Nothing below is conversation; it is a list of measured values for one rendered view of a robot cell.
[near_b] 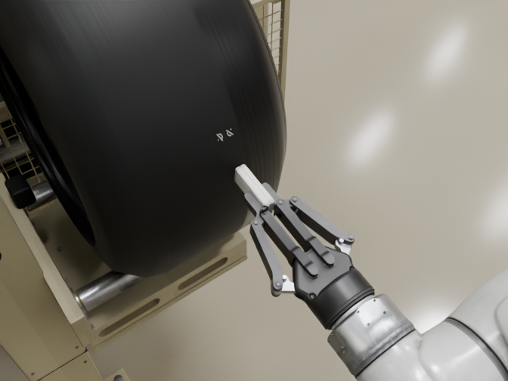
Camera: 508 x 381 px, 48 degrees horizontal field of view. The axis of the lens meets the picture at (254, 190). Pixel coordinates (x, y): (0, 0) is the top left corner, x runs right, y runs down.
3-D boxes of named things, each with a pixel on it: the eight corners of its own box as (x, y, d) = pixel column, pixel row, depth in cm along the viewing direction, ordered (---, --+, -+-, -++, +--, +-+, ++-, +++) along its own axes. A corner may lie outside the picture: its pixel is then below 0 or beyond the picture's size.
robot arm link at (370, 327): (365, 364, 60) (329, 319, 62) (346, 385, 67) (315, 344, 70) (426, 317, 63) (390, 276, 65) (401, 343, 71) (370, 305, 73)
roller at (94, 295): (84, 320, 104) (78, 308, 100) (73, 302, 106) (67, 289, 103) (241, 227, 117) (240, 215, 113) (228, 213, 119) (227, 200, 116)
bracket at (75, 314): (83, 348, 103) (69, 324, 96) (4, 205, 124) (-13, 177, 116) (100, 338, 105) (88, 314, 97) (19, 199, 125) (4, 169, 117)
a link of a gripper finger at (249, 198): (272, 224, 74) (253, 236, 73) (249, 196, 76) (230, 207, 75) (273, 218, 73) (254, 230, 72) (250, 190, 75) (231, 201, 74)
